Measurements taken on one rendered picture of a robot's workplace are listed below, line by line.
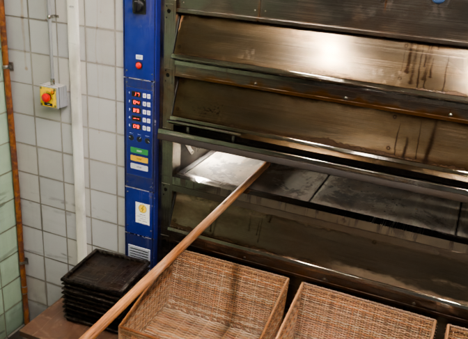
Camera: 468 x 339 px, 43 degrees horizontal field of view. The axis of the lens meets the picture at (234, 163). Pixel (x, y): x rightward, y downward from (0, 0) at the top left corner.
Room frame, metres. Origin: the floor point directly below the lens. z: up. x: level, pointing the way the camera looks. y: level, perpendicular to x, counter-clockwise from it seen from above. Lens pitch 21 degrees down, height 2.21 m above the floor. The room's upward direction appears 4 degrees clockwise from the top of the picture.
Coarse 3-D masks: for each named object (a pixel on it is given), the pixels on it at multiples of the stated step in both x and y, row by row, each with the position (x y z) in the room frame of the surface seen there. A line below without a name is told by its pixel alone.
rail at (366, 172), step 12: (168, 132) 2.27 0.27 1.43; (180, 132) 2.26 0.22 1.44; (216, 144) 2.19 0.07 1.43; (228, 144) 2.17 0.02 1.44; (240, 144) 2.16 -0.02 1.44; (276, 156) 2.10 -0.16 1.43; (288, 156) 2.08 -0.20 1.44; (300, 156) 2.07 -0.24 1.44; (336, 168) 2.01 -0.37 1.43; (348, 168) 1.99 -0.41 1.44; (360, 168) 1.98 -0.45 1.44; (396, 180) 1.93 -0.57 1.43; (408, 180) 1.92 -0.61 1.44; (420, 180) 1.91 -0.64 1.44; (456, 192) 1.85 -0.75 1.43
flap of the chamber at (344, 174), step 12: (192, 132) 2.44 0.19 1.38; (192, 144) 2.22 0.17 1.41; (204, 144) 2.21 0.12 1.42; (252, 156) 2.13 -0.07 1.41; (264, 156) 2.11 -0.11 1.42; (312, 168) 2.04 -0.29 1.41; (324, 168) 2.02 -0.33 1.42; (372, 168) 2.14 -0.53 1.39; (360, 180) 1.97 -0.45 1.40; (372, 180) 1.96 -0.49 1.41; (384, 180) 1.94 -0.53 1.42; (432, 180) 2.06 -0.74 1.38; (420, 192) 1.89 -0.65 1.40; (432, 192) 1.88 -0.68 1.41; (444, 192) 1.87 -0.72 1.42
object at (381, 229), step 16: (176, 176) 2.43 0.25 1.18; (192, 176) 2.44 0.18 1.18; (208, 192) 2.36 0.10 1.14; (224, 192) 2.33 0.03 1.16; (256, 192) 2.31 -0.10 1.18; (288, 208) 2.22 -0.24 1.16; (304, 208) 2.19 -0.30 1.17; (320, 208) 2.19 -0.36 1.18; (336, 208) 2.20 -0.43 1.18; (352, 224) 2.12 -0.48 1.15; (368, 224) 2.09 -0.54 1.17; (384, 224) 2.08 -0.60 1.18; (400, 224) 2.09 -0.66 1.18; (416, 240) 2.02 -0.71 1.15; (432, 240) 2.00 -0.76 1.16; (448, 240) 1.98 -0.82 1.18; (464, 240) 1.99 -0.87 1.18
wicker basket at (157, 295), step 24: (192, 264) 2.32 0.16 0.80; (216, 264) 2.29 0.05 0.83; (168, 288) 2.31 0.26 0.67; (192, 288) 2.29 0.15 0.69; (216, 288) 2.26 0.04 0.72; (240, 288) 2.23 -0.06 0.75; (264, 288) 2.19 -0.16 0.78; (144, 312) 2.12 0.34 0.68; (168, 312) 2.25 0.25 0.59; (192, 312) 2.26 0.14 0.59; (216, 312) 2.23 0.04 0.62; (240, 312) 2.20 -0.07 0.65; (264, 312) 2.16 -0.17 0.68; (120, 336) 1.94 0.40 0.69; (144, 336) 1.90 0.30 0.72; (168, 336) 2.08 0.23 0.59; (192, 336) 2.09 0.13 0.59; (216, 336) 2.10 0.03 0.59; (240, 336) 2.11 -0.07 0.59; (264, 336) 1.91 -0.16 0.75
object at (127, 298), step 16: (256, 176) 2.43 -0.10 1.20; (240, 192) 2.25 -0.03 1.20; (224, 208) 2.10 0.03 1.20; (208, 224) 1.96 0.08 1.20; (192, 240) 1.83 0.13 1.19; (176, 256) 1.72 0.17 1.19; (160, 272) 1.62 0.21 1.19; (144, 288) 1.53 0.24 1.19; (128, 304) 1.44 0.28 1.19; (112, 320) 1.37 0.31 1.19; (96, 336) 1.30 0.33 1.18
